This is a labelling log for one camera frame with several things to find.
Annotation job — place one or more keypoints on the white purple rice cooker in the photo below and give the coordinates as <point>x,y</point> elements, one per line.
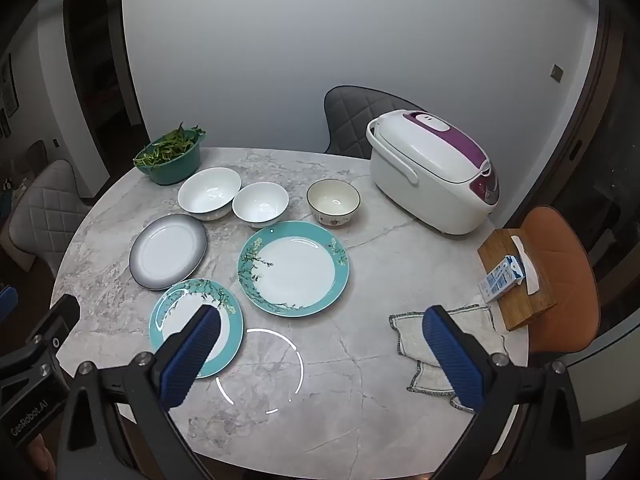
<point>425,180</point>

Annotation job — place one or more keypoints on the wooden board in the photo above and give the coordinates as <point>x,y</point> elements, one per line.
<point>530,310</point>

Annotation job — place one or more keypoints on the large teal floral plate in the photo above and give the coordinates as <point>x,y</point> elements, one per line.
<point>295,270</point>

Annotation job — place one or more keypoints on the orange chair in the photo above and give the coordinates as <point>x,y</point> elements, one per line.
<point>565,250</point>

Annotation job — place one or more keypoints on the cream patterned bowl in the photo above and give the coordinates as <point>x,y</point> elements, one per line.
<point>332,202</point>

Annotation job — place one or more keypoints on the large wall picture frame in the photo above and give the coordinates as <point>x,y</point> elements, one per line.
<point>9,82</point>

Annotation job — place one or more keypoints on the dark grey quilted chair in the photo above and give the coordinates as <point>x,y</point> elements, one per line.
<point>350,120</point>

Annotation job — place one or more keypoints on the small teal floral plate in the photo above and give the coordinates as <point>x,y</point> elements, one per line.
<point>172,317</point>

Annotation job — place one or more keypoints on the green plastic basin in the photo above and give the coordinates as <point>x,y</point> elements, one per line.
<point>175,171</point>

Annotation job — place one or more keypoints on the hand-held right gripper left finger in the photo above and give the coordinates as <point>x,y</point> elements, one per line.
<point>192,355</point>

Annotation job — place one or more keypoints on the wall socket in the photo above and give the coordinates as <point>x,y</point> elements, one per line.
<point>556,72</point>

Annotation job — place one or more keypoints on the grey rimmed plate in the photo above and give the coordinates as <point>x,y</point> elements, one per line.
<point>167,255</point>

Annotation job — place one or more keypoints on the large white bowl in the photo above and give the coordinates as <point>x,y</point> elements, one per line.
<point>210,192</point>

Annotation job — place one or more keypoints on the light grey quilted chair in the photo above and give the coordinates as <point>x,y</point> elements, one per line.
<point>50,210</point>

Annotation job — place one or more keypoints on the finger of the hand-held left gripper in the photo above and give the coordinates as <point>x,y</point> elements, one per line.
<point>65,315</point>
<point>6,302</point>

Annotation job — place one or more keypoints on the blue white milk carton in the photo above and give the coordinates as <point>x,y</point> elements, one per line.
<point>500,280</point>

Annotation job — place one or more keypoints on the white dishcloth green stitching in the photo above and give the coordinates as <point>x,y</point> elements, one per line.
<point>410,335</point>

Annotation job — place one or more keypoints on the white tissue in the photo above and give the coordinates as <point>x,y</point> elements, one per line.
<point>532,275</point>

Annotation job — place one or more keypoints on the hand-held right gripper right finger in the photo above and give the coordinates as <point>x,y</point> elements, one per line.
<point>452,360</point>

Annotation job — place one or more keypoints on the green leafy vegetables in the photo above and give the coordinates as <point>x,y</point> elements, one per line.
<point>165,150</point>

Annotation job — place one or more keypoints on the small white bowl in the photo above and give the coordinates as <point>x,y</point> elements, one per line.
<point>260,205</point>

